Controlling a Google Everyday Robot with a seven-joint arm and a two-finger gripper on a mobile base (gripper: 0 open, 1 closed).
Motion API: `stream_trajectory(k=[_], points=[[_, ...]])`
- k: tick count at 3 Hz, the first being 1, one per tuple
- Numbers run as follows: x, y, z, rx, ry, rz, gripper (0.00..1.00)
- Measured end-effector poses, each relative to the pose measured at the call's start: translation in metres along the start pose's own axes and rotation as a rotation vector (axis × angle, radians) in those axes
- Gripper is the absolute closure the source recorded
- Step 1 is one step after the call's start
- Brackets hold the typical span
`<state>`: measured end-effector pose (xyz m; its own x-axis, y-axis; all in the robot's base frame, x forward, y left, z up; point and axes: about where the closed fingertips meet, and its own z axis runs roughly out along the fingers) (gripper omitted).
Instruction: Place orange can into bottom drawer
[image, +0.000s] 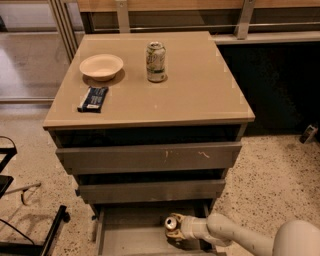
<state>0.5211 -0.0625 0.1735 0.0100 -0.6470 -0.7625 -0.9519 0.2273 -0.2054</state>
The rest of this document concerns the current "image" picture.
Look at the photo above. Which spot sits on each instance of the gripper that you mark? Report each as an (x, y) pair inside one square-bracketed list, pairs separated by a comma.
[(191, 227)]

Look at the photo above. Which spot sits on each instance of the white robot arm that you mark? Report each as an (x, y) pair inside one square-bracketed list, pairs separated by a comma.
[(293, 238)]

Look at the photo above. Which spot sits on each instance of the grey open bottom drawer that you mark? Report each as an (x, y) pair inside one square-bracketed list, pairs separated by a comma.
[(138, 229)]

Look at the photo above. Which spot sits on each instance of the grey middle drawer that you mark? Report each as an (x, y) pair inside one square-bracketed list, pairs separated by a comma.
[(151, 191)]

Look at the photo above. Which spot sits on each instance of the grey drawer cabinet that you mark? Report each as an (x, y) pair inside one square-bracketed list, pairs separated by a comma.
[(199, 101)]

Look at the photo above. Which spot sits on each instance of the grey top drawer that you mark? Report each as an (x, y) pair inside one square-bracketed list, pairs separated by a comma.
[(149, 158)]

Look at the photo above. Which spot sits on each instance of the green white soda can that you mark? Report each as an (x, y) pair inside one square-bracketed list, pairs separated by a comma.
[(155, 61)]

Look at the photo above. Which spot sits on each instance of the black base with caster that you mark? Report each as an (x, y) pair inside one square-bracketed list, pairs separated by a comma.
[(44, 249)]

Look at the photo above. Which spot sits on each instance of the dark blue snack packet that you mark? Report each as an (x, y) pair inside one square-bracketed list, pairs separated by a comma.
[(93, 100)]

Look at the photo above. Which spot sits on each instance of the small dark floor object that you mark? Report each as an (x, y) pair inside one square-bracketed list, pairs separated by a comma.
[(309, 133)]

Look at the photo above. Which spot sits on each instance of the cream paper bowl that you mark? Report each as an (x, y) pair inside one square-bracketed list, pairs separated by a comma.
[(101, 67)]

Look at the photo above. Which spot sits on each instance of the wooden counter with metal brackets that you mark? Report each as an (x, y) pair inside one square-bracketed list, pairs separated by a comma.
[(230, 21)]

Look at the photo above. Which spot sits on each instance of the black chair frame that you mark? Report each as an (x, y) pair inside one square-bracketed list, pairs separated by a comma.
[(8, 153)]

